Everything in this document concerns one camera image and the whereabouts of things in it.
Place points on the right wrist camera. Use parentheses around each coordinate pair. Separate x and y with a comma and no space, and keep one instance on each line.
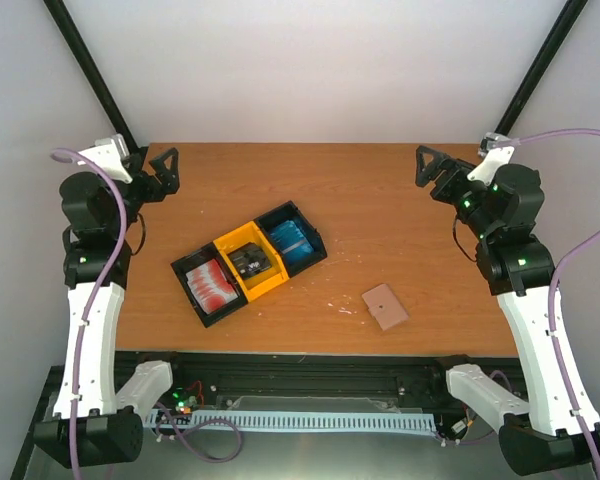
(496,150)

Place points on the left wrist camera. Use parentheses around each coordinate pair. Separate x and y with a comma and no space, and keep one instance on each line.
(109,154)

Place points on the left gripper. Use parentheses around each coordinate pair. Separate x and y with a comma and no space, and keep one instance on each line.
(169,182)

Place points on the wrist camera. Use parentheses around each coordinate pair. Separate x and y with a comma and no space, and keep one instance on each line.
(496,150)
(109,154)

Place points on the right black frame post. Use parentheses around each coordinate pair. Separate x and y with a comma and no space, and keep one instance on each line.
(562,26)

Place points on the three-compartment card bin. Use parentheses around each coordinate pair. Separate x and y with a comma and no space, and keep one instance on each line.
(256,231)

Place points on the pink leather card holder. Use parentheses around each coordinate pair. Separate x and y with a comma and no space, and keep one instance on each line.
(385,307)

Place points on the left black frame post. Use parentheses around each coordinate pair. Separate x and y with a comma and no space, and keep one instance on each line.
(68,29)

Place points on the black frame post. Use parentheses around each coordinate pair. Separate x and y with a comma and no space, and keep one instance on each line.
(562,26)
(68,29)

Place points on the light blue cable duct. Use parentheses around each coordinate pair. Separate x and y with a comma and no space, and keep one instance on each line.
(417,424)

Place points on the red and white card stack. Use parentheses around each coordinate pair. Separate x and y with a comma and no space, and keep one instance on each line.
(210,287)

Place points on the black aluminium rail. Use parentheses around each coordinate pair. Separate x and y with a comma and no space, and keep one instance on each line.
(401,381)

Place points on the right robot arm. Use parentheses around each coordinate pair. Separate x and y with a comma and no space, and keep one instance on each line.
(556,426)

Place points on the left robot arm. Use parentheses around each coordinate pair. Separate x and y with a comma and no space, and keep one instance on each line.
(93,423)

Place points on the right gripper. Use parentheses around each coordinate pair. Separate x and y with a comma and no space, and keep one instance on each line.
(454,168)

